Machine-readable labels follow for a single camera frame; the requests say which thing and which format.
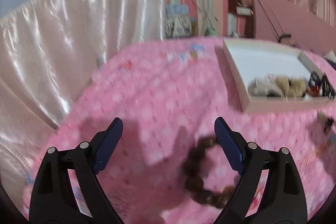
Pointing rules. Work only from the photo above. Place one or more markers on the white satin curtain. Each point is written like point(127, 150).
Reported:
point(49, 49)

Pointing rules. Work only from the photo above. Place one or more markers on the black hair claw clip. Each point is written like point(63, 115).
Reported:
point(327, 122)

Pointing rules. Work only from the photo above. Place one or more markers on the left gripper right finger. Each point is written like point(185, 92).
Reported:
point(283, 199)

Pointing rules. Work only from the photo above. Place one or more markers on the patterned tote bag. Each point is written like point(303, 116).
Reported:
point(178, 26)

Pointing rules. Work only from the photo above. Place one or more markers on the white strap smartwatch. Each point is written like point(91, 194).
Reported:
point(264, 87)

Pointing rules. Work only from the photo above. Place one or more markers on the white power strip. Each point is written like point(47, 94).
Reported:
point(243, 11)

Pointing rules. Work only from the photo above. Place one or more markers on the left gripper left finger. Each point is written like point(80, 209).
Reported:
point(52, 198)

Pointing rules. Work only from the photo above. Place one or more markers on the cream fluffy scrunchie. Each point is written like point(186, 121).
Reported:
point(292, 87)

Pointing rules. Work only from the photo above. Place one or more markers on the pink headboard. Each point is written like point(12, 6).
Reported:
point(275, 18)

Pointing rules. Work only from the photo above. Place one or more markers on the light blue gift bag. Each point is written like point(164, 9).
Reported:
point(177, 9)

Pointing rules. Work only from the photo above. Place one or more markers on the pink floral bedsheet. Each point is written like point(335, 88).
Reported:
point(168, 95)

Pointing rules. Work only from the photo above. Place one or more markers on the white shallow tray box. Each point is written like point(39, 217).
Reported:
point(251, 58)

